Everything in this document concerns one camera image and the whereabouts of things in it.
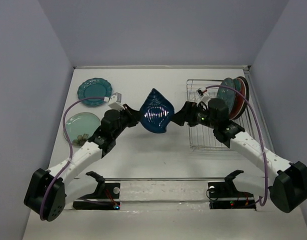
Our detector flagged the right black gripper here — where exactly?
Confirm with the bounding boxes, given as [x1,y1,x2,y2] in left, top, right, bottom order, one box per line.
[168,101,218,130]

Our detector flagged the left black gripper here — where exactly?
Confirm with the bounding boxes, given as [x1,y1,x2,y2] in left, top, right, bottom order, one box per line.
[112,103,143,139]

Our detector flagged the dark blue teardrop dish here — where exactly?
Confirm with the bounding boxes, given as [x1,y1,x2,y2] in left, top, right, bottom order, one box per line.
[139,88,175,134]

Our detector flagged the light mint glass plate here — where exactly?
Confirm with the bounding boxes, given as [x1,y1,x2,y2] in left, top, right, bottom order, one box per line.
[65,112,101,147]

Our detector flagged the teal scalloped plate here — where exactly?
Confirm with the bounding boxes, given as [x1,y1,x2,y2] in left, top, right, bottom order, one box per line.
[77,77,113,107]

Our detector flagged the dark teal round plate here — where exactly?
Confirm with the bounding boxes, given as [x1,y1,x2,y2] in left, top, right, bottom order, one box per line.
[216,77,236,112]

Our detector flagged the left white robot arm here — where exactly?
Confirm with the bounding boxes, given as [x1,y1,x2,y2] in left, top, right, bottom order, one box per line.
[23,104,141,222]

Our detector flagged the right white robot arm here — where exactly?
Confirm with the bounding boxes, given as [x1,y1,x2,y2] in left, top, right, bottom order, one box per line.
[171,98,307,213]

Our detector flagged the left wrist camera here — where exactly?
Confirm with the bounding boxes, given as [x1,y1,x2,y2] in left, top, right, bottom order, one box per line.
[104,92,124,111]

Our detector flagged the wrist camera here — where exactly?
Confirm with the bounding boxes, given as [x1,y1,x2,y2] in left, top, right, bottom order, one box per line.
[196,88,211,104]
[104,92,124,111]

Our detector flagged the metal wire dish rack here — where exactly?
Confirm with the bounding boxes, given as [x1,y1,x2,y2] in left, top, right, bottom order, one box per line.
[186,79,256,151]

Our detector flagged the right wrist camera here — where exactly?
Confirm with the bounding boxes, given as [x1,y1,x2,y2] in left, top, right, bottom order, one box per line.
[196,88,211,104]

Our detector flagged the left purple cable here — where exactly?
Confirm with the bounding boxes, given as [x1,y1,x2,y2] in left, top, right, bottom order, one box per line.
[39,96,106,222]

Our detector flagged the purple cable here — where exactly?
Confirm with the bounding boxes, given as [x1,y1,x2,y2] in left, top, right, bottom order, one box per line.
[205,85,270,206]
[39,96,106,222]

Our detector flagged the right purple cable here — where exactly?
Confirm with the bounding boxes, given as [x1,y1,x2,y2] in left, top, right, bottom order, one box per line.
[205,85,270,206]

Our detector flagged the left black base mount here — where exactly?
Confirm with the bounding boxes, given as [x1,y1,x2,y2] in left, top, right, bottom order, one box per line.
[72,171,121,211]

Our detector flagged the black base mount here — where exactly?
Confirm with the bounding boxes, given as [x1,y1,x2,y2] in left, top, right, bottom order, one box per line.
[72,171,121,211]
[205,170,257,210]

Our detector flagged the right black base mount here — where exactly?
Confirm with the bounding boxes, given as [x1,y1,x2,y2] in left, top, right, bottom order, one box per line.
[205,170,257,210]

